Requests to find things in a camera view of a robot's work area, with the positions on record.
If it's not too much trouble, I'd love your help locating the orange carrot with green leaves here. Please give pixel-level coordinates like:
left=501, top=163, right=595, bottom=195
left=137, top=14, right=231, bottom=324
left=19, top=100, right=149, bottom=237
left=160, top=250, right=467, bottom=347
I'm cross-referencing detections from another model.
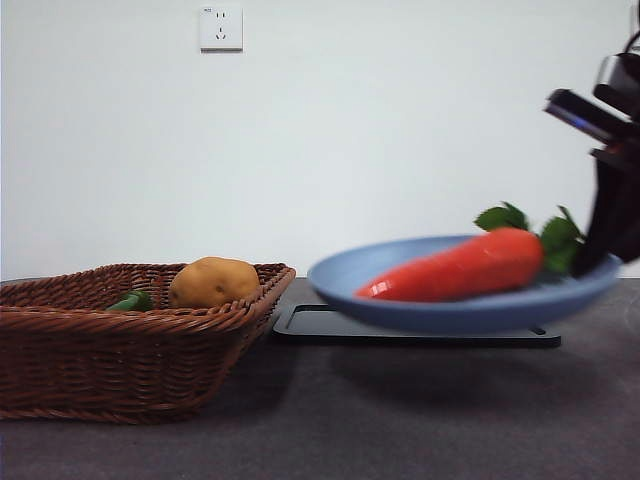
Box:
left=353, top=201, right=587, bottom=303

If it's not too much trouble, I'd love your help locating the blue round plate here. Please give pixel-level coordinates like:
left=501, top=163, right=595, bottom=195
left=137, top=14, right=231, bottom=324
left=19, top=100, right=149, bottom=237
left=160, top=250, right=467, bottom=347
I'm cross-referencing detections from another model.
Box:
left=306, top=234, right=624, bottom=335

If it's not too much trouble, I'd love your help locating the black flat tray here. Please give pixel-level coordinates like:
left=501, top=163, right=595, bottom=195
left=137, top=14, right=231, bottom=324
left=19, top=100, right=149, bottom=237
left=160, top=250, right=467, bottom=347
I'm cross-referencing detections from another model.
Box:
left=271, top=303, right=561, bottom=347

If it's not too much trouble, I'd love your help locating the yellow-brown potato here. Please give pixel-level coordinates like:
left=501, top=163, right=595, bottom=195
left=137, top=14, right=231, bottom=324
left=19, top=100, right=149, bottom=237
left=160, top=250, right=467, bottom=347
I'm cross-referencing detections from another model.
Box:
left=167, top=256, right=262, bottom=310

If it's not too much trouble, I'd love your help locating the green chili pepper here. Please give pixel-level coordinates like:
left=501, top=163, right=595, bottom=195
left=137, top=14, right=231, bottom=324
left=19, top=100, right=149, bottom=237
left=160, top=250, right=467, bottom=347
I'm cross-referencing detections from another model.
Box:
left=104, top=291, right=155, bottom=313

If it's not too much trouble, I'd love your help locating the brown wicker basket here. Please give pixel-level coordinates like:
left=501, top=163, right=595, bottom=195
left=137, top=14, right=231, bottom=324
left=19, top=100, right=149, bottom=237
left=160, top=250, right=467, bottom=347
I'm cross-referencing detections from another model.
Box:
left=0, top=263, right=297, bottom=426

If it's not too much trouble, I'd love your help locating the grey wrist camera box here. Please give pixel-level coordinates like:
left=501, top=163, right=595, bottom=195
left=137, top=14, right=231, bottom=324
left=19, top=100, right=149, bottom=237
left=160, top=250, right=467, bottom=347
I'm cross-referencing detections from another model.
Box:
left=543, top=88, right=632, bottom=146

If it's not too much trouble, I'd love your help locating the white wall socket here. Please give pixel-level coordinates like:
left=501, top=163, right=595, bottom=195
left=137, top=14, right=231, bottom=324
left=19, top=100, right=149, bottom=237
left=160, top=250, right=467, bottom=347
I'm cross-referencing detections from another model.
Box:
left=199, top=4, right=245, bottom=53

